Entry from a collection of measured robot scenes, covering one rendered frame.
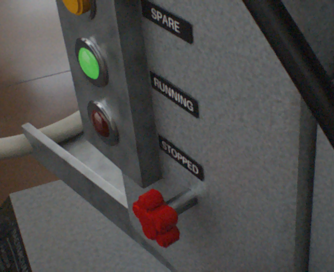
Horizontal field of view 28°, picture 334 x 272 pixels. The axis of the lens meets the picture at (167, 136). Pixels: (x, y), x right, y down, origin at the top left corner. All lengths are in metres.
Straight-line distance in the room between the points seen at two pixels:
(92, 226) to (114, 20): 0.66
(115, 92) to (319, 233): 0.16
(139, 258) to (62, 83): 2.03
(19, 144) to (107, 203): 0.21
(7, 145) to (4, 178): 1.59
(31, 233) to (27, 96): 1.90
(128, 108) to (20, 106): 2.44
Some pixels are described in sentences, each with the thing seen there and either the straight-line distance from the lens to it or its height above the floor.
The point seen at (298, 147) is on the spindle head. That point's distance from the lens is 0.34.
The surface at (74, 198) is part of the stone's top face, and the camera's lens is 1.09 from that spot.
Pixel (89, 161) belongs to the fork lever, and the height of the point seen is 1.03.
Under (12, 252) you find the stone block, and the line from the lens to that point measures 1.06.
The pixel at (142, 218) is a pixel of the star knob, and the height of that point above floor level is 1.28.
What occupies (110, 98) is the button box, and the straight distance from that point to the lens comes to 0.45.
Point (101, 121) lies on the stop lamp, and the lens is 0.47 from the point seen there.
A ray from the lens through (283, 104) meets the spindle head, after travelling 0.33.
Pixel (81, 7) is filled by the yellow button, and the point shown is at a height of 1.41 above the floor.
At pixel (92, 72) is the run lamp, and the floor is 1.36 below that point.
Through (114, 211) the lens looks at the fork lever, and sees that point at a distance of 0.76.
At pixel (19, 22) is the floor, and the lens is 3.50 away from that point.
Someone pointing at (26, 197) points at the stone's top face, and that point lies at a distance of 1.11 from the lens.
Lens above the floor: 1.60
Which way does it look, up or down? 39 degrees down
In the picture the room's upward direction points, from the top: 7 degrees counter-clockwise
